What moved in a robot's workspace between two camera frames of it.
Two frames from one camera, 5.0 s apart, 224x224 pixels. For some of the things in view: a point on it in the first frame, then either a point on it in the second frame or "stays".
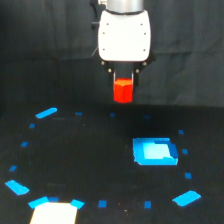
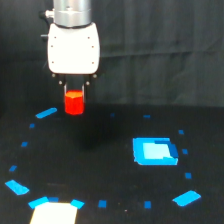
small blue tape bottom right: (147, 204) stays
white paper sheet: (55, 213) stays
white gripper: (123, 37) to (73, 51)
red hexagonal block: (123, 90) to (74, 104)
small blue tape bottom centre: (102, 203) stays
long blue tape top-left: (46, 113) stays
